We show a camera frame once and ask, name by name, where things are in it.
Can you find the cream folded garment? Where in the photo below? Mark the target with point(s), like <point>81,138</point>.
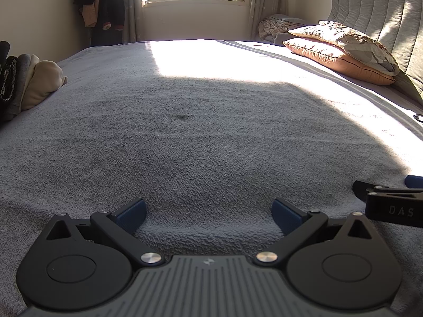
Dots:
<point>44,81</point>

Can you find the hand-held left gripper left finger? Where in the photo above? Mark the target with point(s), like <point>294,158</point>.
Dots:
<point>134,216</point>

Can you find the crumpled beige quilt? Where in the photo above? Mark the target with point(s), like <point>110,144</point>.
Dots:
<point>274,26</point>

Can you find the grey bed sheet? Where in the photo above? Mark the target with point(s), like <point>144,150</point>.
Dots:
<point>373,95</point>

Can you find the tan hanging garment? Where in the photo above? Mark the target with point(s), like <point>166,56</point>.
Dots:
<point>90,11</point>

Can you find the grey fleece blanket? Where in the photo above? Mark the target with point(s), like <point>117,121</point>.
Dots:
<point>185,138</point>

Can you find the orange pillow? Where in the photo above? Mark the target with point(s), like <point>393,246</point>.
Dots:
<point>330,57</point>

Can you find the grey folded garment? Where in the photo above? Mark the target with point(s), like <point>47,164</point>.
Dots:
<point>19,82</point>

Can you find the small black object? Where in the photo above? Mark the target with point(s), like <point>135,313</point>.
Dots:
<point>418,117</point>

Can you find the black patterned folded garment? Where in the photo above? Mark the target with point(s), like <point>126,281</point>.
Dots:
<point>6,72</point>

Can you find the beige patterned pillow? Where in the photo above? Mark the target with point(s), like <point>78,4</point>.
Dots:
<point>347,38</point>

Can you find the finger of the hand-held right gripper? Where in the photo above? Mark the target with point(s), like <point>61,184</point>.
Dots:
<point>393,208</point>
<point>414,181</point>

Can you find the grey padded headboard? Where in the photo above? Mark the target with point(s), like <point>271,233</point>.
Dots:
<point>383,16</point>

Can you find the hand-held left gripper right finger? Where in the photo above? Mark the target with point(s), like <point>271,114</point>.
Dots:
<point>285,217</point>

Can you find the dark hanging coat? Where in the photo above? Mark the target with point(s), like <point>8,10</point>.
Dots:
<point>109,6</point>

